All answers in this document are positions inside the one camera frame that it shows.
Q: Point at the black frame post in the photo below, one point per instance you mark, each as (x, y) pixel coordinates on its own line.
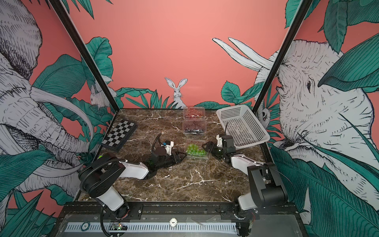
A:
(80, 45)
(294, 27)

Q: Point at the black white checkerboard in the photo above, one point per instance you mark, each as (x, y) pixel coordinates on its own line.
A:
(118, 136)

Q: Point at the right black frame post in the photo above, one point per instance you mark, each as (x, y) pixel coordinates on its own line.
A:
(294, 27)

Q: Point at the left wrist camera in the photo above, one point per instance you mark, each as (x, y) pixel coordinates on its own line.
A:
(160, 150)

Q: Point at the clear plastic clamshell container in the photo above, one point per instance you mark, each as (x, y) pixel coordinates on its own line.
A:
(199, 108)

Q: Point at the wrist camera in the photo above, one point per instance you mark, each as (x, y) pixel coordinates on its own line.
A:
(160, 150)
(226, 141)

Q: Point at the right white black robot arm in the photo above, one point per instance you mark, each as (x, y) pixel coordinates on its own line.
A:
(265, 181)

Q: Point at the white plastic perforated basket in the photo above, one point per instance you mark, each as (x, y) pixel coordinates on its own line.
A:
(240, 122)

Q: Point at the white slotted cable duct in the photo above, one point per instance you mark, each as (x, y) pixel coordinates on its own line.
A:
(137, 227)

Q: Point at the black front mounting rail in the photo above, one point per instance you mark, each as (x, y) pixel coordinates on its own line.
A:
(226, 210)

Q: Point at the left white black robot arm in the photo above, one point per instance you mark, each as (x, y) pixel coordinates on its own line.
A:
(98, 178)

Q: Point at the green grape bunch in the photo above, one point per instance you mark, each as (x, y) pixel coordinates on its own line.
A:
(195, 150)

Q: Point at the left black frame post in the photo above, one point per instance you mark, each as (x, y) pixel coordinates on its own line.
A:
(80, 45)

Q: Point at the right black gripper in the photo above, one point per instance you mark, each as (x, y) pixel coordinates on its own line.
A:
(212, 150)

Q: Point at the red grape bunch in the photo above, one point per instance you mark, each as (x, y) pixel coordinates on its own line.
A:
(194, 113)

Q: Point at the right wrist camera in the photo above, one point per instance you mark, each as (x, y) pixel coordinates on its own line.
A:
(226, 141)

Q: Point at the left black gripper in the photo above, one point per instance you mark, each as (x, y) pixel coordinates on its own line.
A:
(178, 159)

